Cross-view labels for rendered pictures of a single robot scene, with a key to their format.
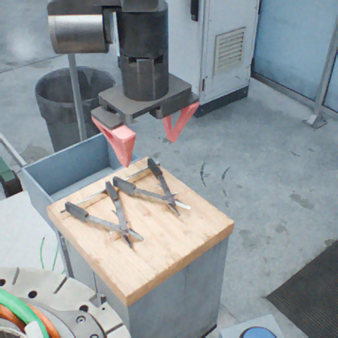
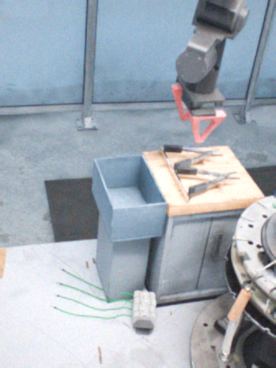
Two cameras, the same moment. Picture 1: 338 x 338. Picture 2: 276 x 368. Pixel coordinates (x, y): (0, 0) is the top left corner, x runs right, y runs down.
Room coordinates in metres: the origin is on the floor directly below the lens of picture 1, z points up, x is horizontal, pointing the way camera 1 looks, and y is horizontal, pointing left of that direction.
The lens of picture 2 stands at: (0.20, 1.00, 1.73)
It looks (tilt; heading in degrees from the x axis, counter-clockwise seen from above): 36 degrees down; 290
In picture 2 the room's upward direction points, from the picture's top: 7 degrees clockwise
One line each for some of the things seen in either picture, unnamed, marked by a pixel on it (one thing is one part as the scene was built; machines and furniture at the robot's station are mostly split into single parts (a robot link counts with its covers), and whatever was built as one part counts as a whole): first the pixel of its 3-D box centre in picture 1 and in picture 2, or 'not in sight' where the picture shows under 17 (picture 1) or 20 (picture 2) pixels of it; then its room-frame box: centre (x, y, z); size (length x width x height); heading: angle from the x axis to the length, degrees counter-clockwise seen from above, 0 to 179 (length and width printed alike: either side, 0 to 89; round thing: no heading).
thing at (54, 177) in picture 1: (91, 222); (123, 233); (0.54, 0.14, 0.92); 0.17 x 0.11 x 0.28; 130
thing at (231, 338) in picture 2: not in sight; (235, 324); (0.25, 0.24, 0.91); 0.02 x 0.02 x 0.21
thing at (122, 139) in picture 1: (130, 133); (200, 118); (0.44, 0.05, 1.19); 0.07 x 0.07 x 0.09; 41
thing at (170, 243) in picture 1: (138, 219); (200, 178); (0.42, 0.04, 1.05); 0.20 x 0.19 x 0.02; 40
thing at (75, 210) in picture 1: (77, 211); (197, 188); (0.40, 0.12, 1.09); 0.04 x 0.01 x 0.02; 55
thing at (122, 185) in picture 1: (124, 185); (182, 164); (0.46, 0.06, 1.09); 0.04 x 0.01 x 0.02; 56
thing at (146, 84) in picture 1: (145, 75); (202, 78); (0.46, 0.03, 1.26); 0.10 x 0.07 x 0.07; 131
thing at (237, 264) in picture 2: not in sight; (241, 261); (0.27, 0.24, 1.05); 0.09 x 0.04 x 0.01; 128
